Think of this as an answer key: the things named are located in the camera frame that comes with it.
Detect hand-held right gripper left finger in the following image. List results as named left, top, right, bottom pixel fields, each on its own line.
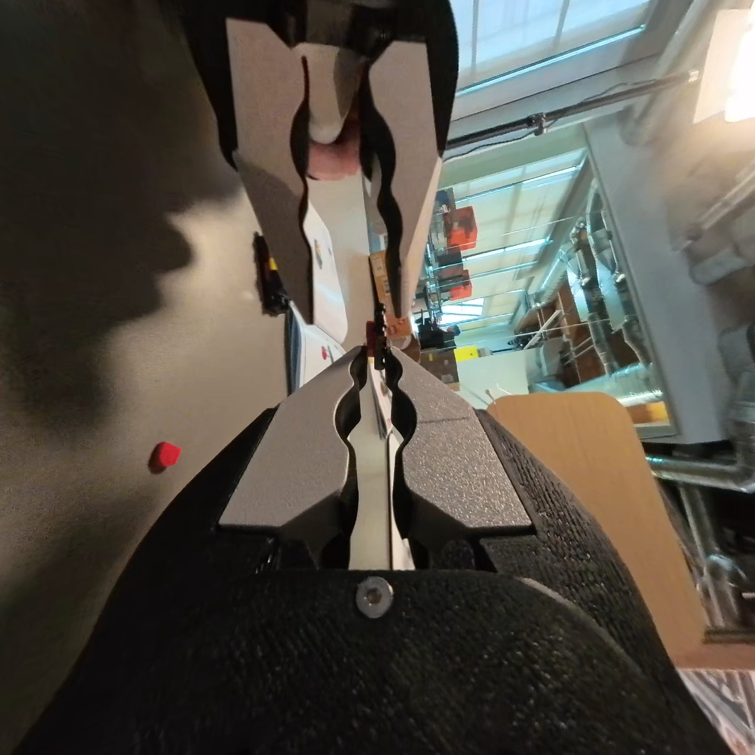
left=217, top=345, right=366, bottom=569

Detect person's left hand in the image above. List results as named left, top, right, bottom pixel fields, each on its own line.
left=308, top=115, right=362, bottom=180

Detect black office chair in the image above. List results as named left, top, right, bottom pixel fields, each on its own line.
left=413, top=315, right=461, bottom=350

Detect yellow cardboard toy box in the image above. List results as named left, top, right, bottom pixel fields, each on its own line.
left=368, top=248, right=411, bottom=340

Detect black light stand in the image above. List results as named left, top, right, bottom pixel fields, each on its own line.
left=445, top=70, right=700, bottom=148

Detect pile of cardboard boxes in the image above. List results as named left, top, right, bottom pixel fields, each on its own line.
left=407, top=336, right=464, bottom=393

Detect instruction booklet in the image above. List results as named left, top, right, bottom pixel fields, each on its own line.
left=285, top=203, right=416, bottom=570

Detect wooden book stand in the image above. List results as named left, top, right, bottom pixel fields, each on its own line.
left=485, top=389, right=755, bottom=670

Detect silver ventilation ducts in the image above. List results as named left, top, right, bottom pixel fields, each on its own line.
left=519, top=201, right=755, bottom=632

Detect metal shelf with orange boxes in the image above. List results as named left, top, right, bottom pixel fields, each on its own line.
left=425, top=189, right=490, bottom=308

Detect black red yellow lego assembly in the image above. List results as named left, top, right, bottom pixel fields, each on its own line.
left=254, top=233, right=291, bottom=316

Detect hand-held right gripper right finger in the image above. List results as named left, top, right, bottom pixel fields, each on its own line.
left=385, top=347, right=538, bottom=569

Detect black long lego plate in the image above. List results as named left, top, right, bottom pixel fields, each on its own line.
left=373, top=302, right=391, bottom=369

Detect large paned window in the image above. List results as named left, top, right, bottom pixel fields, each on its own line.
left=451, top=0, right=656, bottom=98

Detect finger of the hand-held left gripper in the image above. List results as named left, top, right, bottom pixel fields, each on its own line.
left=360, top=40, right=444, bottom=319
left=226, top=18, right=315, bottom=324

